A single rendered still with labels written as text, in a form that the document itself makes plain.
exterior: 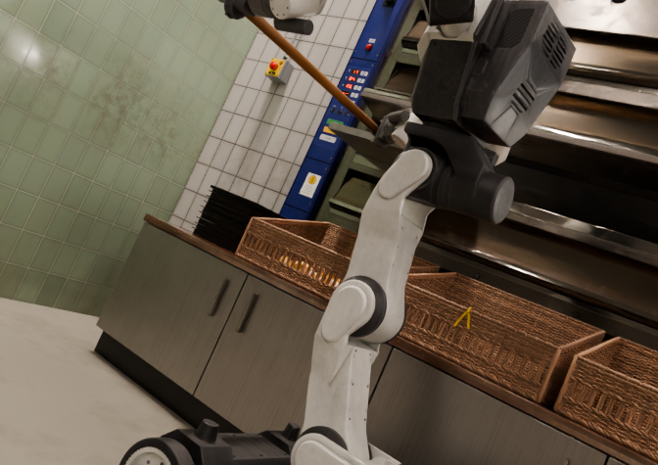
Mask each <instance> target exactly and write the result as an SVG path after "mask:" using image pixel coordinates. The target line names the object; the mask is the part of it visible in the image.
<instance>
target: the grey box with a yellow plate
mask: <svg viewBox="0 0 658 465"><path fill-rule="evenodd" d="M280 61H282V62H283V64H282V65H279V63H280ZM271 62H275V63H276V64H277V68H276V70H272V69H271V68H270V67H269V65H268V67H267V70H266V72H265V74H264V75H265V76H266V77H268V78H269V79H270V80H271V81H274V82H278V83H283V84H287V81H288V79H289V77H290V75H291V73H292V71H293V68H294V66H293V65H291V64H290V63H289V61H287V60H283V59H278V58H272V59H271V61H270V63H271Z"/></svg>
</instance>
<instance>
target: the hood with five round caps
mask: <svg viewBox="0 0 658 465"><path fill-rule="evenodd" d="M520 1H548V2H549V4H550V5H551V7H552V9H553V10H554V12H555V14H556V16H557V17H558V19H559V20H560V21H561V23H562V25H563V27H564V28H565V30H566V32H574V33H581V34H589V35H597V36H605V37H613V38H621V39H629V40H636V41H645V42H653V43H658V0H520Z"/></svg>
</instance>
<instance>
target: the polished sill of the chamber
mask: <svg viewBox="0 0 658 465"><path fill-rule="evenodd" d="M352 162H353V163H358V164H361V165H365V166H368V167H371V168H374V169H378V170H381V171H384V172H386V171H387V170H388V169H389V168H390V167H391V166H392V164H389V163H383V162H380V161H377V160H373V159H370V158H368V157H364V156H361V155H358V154H355V155H354V158H353V160H352ZM509 210H510V211H513V212H516V213H520V214H523V215H526V216H528V217H532V218H535V219H538V220H541V221H544V222H548V223H551V224H554V225H557V226H561V227H564V228H567V229H570V230H573V231H577V232H580V233H583V234H586V235H589V236H592V237H595V238H598V239H601V240H605V241H608V242H611V243H614V244H618V245H621V246H624V247H627V248H630V249H634V250H637V251H640V252H643V253H647V254H650V255H653V256H658V244H655V243H652V242H648V241H645V240H642V239H638V238H636V237H633V236H629V235H626V234H623V233H619V232H616V231H613V230H609V229H606V228H603V227H599V226H596V225H592V224H589V223H586V222H582V221H579V220H577V219H573V218H570V217H567V216H563V215H560V214H557V213H553V212H550V211H547V210H543V209H538V208H534V207H531V206H528V205H524V204H521V203H518V202H514V201H512V204H511V207H510V209H509Z"/></svg>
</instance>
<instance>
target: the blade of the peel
mask: <svg viewBox="0 0 658 465"><path fill-rule="evenodd" d="M328 128H329V129H330V130H331V131H332V132H334V133H335V134H336V135H337V136H339V137H340V138H341V139H342V140H344V141H345V142H346V143H347V144H348V145H350V146H351V147H352V148H353V149H355V150H356V151H357V152H358V153H359V154H361V155H362V156H364V157H368V158H370V159H373V160H377V161H380V162H383V163H389V164H393V163H394V161H395V159H396V158H397V156H398V155H399V154H401V153H402V152H403V150H404V148H402V147H400V146H399V145H398V144H396V143H394V144H390V145H389V146H388V147H385V148H378V147H376V146H375V145H374V144H372V143H371V140H374V137H375V136H374V135H373V134H372V133H371V132H367V131H363V130H360V129H356V128H352V127H349V126H345V125H342V124H339V123H335V122H332V121H330V124H329V126H328Z"/></svg>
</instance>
